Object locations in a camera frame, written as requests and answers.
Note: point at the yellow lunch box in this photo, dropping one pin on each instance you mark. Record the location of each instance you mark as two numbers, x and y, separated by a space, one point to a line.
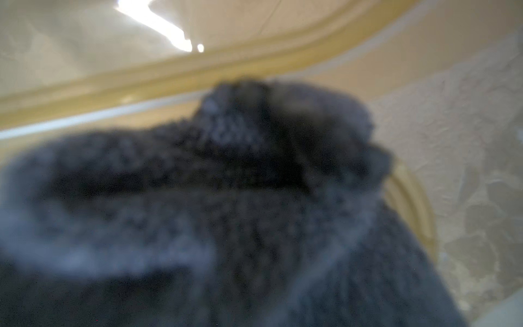
71 61

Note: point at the dark blue cloth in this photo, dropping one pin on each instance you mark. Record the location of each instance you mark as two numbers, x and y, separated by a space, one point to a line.
266 208

